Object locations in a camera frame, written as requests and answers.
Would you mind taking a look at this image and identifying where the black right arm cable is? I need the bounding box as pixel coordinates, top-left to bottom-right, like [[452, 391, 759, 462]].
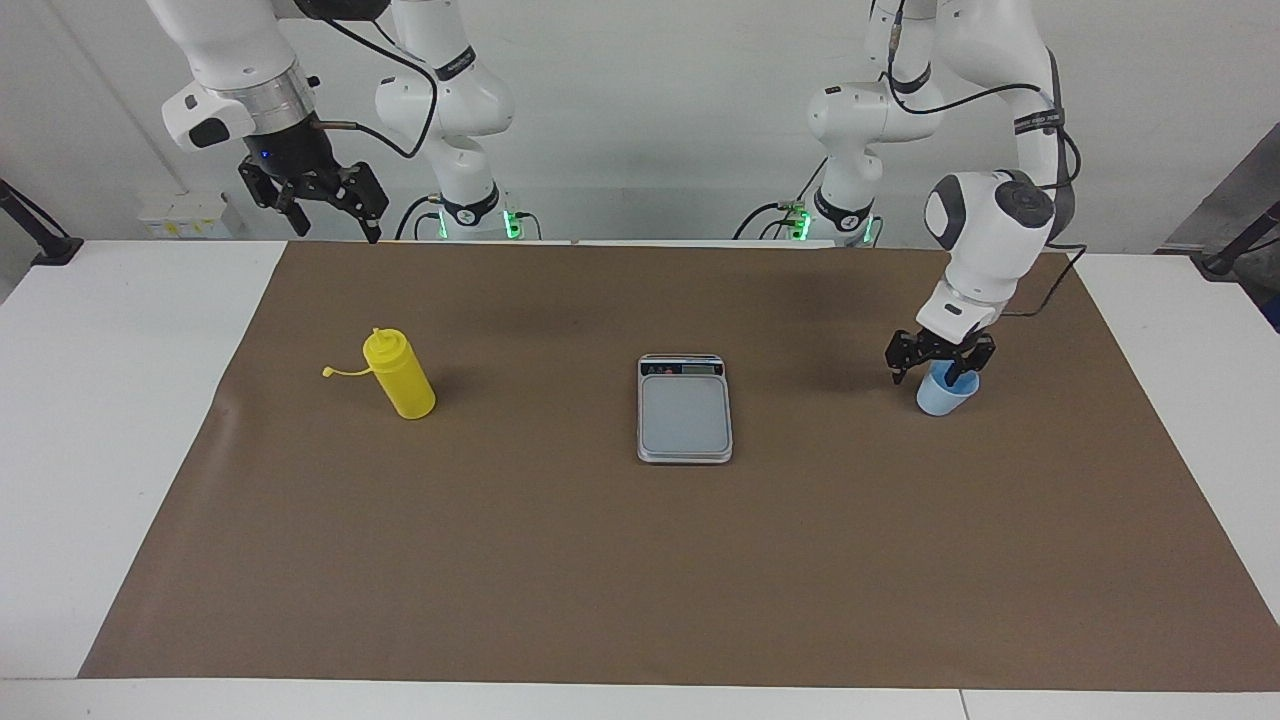
[[318, 15, 441, 161]]

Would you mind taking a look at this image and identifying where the light blue plastic cup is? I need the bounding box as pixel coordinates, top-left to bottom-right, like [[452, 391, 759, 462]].
[[916, 362, 981, 419]]

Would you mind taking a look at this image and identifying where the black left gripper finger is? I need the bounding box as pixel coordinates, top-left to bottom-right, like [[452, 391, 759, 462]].
[[885, 329, 923, 387], [948, 335, 998, 387]]

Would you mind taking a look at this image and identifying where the white wall power outlet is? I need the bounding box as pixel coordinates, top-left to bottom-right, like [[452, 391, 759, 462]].
[[138, 192, 231, 239]]

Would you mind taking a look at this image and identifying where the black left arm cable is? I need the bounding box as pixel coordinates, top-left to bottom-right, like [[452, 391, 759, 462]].
[[880, 0, 1088, 319]]

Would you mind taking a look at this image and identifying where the yellow squeeze bottle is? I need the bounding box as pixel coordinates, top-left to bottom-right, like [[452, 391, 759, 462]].
[[322, 327, 437, 421]]

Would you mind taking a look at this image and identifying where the silver digital kitchen scale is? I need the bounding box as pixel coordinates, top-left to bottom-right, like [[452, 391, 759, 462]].
[[636, 353, 734, 466]]

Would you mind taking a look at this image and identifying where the black base cable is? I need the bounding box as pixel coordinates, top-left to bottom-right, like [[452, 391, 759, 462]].
[[395, 193, 446, 241], [733, 155, 831, 241]]

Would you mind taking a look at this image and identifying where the brown paper table mat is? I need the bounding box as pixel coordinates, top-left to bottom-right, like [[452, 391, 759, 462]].
[[78, 240, 1280, 693]]

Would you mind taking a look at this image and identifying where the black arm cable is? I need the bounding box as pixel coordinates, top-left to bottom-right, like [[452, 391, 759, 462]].
[[880, 0, 1088, 319], [318, 15, 441, 161]]

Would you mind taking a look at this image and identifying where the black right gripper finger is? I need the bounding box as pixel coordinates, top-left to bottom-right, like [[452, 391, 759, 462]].
[[238, 158, 313, 238], [330, 160, 390, 245]]

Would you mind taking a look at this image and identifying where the dark grey slanted panel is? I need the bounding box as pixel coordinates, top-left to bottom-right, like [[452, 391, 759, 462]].
[[1160, 130, 1280, 256]]

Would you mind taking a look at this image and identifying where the black clamp mount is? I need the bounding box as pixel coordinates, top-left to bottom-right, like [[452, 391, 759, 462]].
[[1200, 200, 1280, 279], [0, 178, 83, 266]]

